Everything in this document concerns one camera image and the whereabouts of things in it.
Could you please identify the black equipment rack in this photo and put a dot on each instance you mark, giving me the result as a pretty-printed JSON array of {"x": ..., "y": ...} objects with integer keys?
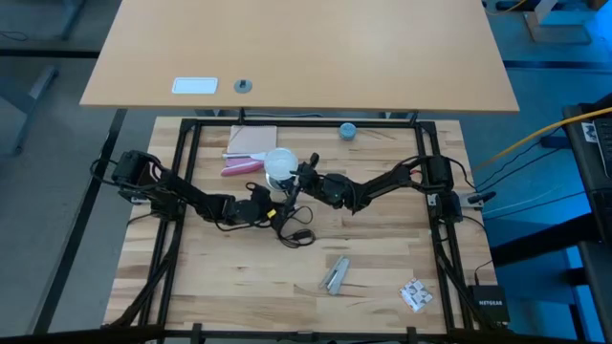
[{"x": 600, "y": 200}]

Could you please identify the printed paper packet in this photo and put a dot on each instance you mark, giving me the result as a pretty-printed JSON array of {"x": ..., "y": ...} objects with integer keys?
[{"x": 416, "y": 294}]

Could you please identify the light wooden desk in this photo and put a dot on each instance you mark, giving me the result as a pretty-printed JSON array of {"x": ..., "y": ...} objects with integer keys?
[{"x": 296, "y": 52}]

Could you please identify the blue tape roll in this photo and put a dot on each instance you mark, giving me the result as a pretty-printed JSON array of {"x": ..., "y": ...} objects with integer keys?
[{"x": 348, "y": 131}]

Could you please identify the white sticker label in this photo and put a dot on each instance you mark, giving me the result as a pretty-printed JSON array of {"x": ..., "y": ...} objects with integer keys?
[{"x": 589, "y": 132}]

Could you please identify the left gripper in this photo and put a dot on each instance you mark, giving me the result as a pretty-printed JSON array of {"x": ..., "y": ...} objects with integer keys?
[{"x": 246, "y": 209}]

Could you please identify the black Netgear switch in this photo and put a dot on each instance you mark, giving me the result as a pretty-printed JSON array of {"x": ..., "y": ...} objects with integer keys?
[{"x": 490, "y": 303}]

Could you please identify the white rectangular label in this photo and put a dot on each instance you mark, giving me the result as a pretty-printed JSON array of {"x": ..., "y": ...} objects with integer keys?
[{"x": 194, "y": 85}]

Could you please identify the grey stand base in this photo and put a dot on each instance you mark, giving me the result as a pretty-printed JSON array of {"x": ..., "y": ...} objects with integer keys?
[{"x": 559, "y": 29}]

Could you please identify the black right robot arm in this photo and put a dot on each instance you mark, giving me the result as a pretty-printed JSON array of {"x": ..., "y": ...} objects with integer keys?
[{"x": 397, "y": 181}]

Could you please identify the silver metal cup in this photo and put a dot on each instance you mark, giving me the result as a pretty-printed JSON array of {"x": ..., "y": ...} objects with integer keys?
[{"x": 278, "y": 184}]

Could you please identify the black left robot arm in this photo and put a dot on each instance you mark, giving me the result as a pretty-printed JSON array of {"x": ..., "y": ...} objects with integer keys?
[{"x": 181, "y": 191}]

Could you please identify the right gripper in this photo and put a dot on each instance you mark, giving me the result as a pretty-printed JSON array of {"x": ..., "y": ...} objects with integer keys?
[{"x": 330, "y": 187}]

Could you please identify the white lightbulb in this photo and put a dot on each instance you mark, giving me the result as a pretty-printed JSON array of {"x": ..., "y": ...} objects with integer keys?
[{"x": 281, "y": 163}]

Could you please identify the grey white stapler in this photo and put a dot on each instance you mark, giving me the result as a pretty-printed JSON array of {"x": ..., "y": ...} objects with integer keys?
[{"x": 334, "y": 276}]

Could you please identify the grey desk foot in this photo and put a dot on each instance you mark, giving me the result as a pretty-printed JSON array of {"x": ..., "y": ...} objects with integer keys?
[{"x": 40, "y": 83}]

